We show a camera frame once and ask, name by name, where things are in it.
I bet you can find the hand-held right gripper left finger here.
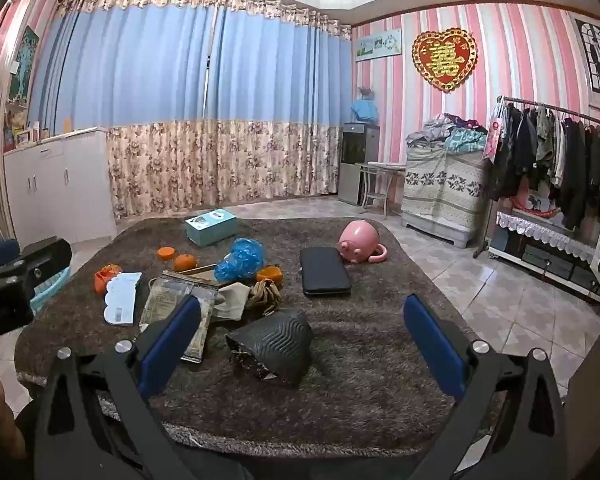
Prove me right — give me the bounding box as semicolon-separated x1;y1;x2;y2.
34;294;202;480

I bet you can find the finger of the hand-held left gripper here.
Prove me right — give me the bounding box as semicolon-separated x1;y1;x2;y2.
0;239;22;275
17;237;73;291

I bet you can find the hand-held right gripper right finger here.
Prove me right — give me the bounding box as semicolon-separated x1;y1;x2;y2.
402;294;567;480

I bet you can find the light blue plastic basket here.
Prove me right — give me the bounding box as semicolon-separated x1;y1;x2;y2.
30;266;72;313

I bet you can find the silver foil packet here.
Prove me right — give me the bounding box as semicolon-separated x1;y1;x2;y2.
139;271;221;363

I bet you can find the orange plastic bag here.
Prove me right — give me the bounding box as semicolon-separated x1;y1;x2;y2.
94;264;123;294

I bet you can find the white paper slip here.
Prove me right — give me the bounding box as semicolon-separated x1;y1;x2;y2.
102;272;143;322

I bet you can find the brown wrapper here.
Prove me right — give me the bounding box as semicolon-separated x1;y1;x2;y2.
245;280;283;317

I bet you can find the black wavy packet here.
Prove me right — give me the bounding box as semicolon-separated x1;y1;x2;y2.
225;308;314;388

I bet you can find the blue plastic bag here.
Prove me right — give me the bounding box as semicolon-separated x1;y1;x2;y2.
215;237;267;282

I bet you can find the brown shaggy rug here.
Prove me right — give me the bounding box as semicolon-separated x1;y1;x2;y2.
14;216;506;456

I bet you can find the white cabinet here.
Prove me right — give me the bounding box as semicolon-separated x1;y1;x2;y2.
2;127;117;248

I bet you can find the tan phone case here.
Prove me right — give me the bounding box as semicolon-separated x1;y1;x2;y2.
212;282;253;322

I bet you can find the teal cardboard box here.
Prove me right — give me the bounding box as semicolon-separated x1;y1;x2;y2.
185;208;238;247

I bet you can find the pink pig cup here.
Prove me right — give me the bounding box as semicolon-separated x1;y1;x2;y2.
336;220;388;264

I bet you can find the black zip case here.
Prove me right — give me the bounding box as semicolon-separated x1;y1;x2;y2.
299;246;352;297

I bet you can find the patterned cloth covered cabinet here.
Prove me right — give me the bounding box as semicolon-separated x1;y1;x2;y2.
400;147;488;248

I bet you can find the lace covered low shelf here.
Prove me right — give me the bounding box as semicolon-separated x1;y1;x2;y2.
490;210;600;303

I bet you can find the blue floral curtain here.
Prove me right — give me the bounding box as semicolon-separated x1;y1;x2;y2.
202;0;353;206
30;0;221;221

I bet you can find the small metal table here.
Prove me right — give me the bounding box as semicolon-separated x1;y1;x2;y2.
355;161;406;218

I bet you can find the grey water dispenser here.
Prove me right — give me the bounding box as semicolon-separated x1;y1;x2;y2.
339;121;381;206

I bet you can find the pile of clothes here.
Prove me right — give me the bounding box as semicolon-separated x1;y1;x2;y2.
406;113;490;153

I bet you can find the pink white hanging bag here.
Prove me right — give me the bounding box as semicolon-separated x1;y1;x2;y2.
482;102;506;162

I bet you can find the row of hanging clothes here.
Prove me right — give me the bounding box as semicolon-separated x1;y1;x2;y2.
482;102;600;231

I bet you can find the blue cloth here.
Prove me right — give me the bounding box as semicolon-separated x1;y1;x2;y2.
351;99;379;123

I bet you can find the metal clothes rack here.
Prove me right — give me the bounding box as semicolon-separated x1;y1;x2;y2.
472;95;600;261

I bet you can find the green wall poster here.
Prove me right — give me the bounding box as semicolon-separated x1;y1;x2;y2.
7;25;41;106

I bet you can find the red heart wall decoration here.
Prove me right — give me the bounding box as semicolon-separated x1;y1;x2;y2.
411;27;480;93

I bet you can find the wall calendar picture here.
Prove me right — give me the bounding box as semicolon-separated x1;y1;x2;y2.
355;30;402;62

